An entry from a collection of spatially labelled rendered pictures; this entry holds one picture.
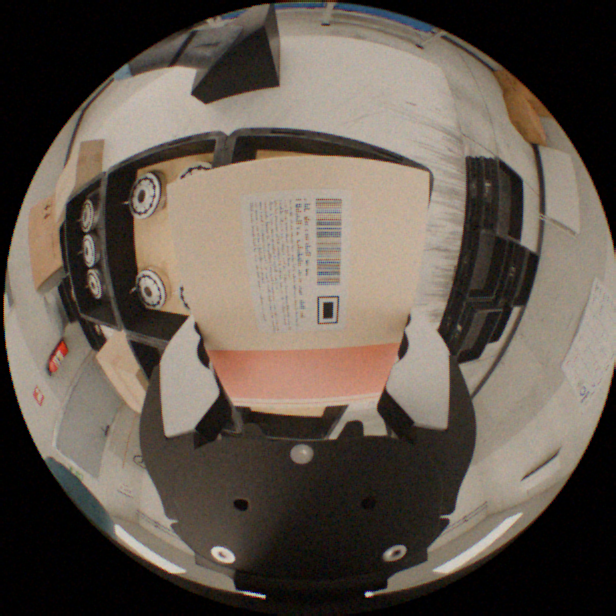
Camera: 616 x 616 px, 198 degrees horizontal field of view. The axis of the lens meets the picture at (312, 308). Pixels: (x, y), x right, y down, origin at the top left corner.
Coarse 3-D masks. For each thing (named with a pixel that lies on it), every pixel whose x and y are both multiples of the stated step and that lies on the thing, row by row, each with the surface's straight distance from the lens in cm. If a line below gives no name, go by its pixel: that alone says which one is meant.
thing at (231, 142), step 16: (240, 128) 31; (256, 128) 30; (272, 128) 29; (288, 128) 29; (336, 144) 29; (352, 144) 29; (368, 144) 30; (224, 160) 30; (400, 160) 33; (432, 176) 34
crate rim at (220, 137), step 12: (204, 132) 33; (216, 132) 32; (168, 144) 36; (180, 144) 35; (216, 144) 31; (132, 156) 43; (144, 156) 40; (216, 156) 31; (108, 180) 49; (108, 264) 50; (108, 276) 51; (120, 312) 54; (144, 336) 52
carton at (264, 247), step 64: (192, 192) 10; (256, 192) 9; (320, 192) 8; (384, 192) 9; (192, 256) 10; (256, 256) 9; (320, 256) 9; (384, 256) 10; (256, 320) 11; (320, 320) 10; (384, 320) 11; (256, 384) 14; (320, 384) 14; (384, 384) 16
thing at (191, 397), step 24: (192, 336) 11; (168, 360) 10; (192, 360) 9; (168, 384) 9; (192, 384) 8; (216, 384) 8; (168, 408) 8; (192, 408) 8; (216, 408) 8; (168, 432) 8; (216, 432) 8
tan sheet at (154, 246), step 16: (176, 160) 47; (192, 160) 44; (208, 160) 42; (176, 176) 46; (144, 224) 52; (160, 224) 48; (144, 240) 52; (160, 240) 49; (144, 256) 54; (160, 256) 50; (176, 272) 49; (176, 288) 51; (176, 304) 53
